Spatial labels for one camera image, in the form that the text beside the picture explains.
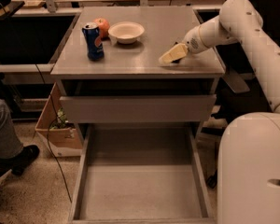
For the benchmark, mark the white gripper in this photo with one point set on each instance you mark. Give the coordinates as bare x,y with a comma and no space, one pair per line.
192,43

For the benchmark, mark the black rxbar chocolate wrapper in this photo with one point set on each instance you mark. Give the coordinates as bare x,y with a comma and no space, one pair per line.
178,52

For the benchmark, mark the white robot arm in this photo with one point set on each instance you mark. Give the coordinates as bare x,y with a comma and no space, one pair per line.
248,165

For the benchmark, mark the grey top drawer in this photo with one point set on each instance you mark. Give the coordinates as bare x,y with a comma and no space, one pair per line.
137,108

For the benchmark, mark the grey drawer cabinet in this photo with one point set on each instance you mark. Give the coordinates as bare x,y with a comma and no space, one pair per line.
134,69

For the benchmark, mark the open grey middle drawer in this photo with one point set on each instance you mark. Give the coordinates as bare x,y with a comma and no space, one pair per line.
148,175

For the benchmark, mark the white paper bowl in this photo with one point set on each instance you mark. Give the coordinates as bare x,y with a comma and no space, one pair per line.
126,32

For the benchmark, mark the black office chair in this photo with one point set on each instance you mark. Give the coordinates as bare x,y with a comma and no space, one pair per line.
239,91

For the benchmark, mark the red apple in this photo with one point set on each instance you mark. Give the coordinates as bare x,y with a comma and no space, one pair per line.
104,26

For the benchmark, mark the blue pepsi can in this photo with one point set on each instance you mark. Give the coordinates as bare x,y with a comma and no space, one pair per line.
95,48

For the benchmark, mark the cardboard box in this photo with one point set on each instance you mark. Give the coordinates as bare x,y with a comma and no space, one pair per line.
57,134

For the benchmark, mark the black shoe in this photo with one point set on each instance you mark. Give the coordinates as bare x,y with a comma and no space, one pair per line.
24,159

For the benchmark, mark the person leg in jeans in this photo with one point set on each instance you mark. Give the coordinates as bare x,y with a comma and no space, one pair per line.
10,144

